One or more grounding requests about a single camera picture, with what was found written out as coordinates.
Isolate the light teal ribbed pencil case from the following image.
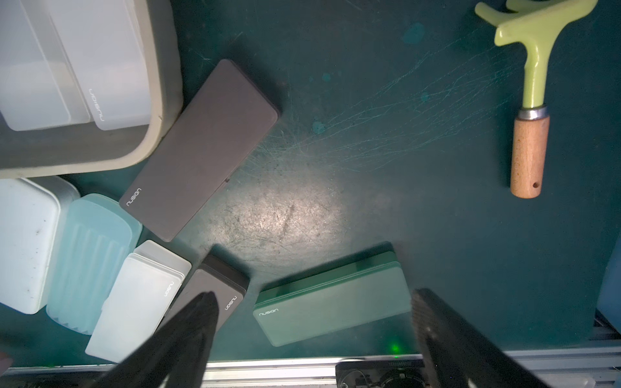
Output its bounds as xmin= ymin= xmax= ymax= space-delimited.
xmin=45 ymin=194 xmax=142 ymax=336

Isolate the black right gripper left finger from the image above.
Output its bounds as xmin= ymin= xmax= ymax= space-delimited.
xmin=92 ymin=292 xmax=219 ymax=387

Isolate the frosted clear wide pencil case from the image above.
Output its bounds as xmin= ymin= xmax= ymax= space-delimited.
xmin=85 ymin=240 xmax=192 ymax=363

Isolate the aluminium front rail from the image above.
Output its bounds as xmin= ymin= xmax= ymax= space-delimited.
xmin=1 ymin=327 xmax=620 ymax=387

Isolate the white rounded pencil case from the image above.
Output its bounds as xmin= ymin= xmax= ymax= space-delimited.
xmin=1 ymin=176 xmax=80 ymax=315

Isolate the frosted clear slim pencil case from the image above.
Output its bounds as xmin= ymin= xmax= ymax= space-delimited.
xmin=1 ymin=1 xmax=92 ymax=132

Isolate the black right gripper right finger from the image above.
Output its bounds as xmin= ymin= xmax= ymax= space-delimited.
xmin=412 ymin=289 xmax=547 ymax=387

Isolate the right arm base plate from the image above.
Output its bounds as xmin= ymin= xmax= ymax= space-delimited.
xmin=335 ymin=357 xmax=427 ymax=388

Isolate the beige storage box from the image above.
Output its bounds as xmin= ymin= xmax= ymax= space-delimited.
xmin=1 ymin=1 xmax=183 ymax=179

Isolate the dark grey pencil case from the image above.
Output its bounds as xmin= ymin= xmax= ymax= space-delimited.
xmin=159 ymin=254 xmax=249 ymax=331
xmin=119 ymin=59 xmax=279 ymax=242

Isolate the green translucent pencil case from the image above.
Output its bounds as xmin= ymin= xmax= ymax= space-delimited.
xmin=253 ymin=252 xmax=410 ymax=347

